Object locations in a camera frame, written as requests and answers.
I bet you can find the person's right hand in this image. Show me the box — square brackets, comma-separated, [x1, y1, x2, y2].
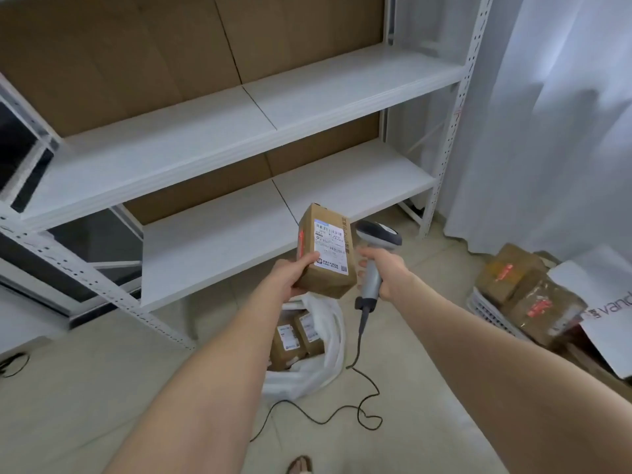
[356, 244, 409, 303]

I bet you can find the person's left hand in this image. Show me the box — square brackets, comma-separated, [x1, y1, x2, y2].
[264, 251, 322, 298]

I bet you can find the grey handheld barcode scanner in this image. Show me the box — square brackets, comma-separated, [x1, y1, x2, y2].
[354, 220, 403, 336]

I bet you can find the labelled brown cardboard parcel box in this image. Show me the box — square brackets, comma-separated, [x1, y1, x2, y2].
[291, 202, 357, 300]

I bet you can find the person's left forearm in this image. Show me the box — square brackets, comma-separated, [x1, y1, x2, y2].
[103, 285, 298, 474]

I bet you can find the person's right forearm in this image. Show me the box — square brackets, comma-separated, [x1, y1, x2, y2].
[390, 270, 632, 474]

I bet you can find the small labelled cardboard parcel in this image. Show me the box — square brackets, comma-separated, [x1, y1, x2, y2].
[295, 311, 328, 357]
[270, 316, 303, 372]

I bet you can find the white plastic bag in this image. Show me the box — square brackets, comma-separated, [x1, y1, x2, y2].
[262, 293, 346, 403]

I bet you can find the brown cardboard backing sheet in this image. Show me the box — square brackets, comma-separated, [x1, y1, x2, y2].
[123, 154, 273, 226]
[0, 0, 244, 140]
[215, 0, 387, 85]

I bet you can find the white plastic basket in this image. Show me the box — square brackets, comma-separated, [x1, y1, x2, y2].
[466, 286, 535, 342]

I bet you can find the red-taped brown cardboard parcel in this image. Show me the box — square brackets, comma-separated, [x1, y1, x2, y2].
[475, 243, 545, 307]
[508, 270, 589, 347]

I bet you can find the white metal shelf rack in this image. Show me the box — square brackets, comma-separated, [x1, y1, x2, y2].
[0, 0, 495, 352]

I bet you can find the white curtain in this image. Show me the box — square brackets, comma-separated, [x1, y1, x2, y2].
[390, 0, 632, 264]

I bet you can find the white printed paper bag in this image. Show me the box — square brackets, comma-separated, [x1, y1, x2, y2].
[547, 246, 632, 381]

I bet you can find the white board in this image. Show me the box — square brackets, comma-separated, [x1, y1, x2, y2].
[0, 285, 71, 357]

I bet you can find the black scanner cable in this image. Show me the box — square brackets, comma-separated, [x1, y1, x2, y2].
[249, 311, 384, 443]

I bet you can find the thin black floor cable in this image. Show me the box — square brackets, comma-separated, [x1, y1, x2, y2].
[0, 353, 31, 379]

